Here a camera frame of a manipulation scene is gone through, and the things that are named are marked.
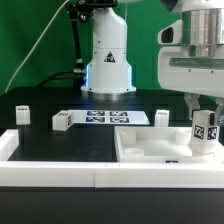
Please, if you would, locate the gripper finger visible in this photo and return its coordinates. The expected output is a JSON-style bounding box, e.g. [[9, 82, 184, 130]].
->
[[215, 98, 224, 126], [184, 93, 200, 120]]

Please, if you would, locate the black cable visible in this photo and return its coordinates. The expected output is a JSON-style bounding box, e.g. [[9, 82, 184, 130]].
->
[[36, 69, 88, 88]]

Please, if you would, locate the white cable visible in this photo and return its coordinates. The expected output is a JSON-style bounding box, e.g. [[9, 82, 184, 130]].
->
[[3, 0, 71, 95]]

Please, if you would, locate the white tag base sheet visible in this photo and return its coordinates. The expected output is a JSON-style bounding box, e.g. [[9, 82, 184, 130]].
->
[[66, 110, 150, 125]]

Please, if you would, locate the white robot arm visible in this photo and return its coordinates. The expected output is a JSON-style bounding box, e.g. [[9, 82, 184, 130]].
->
[[82, 0, 224, 126]]

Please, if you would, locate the white square tabletop part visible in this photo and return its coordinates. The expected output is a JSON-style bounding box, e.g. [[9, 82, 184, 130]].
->
[[114, 126, 224, 164]]

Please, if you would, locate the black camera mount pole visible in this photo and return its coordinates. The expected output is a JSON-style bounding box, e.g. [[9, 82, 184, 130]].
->
[[65, 0, 118, 88]]

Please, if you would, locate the white U-shaped fence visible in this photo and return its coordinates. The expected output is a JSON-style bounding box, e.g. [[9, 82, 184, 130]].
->
[[0, 129, 224, 189]]

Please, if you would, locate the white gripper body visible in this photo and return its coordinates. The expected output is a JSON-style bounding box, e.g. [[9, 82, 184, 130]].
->
[[157, 19, 224, 99]]

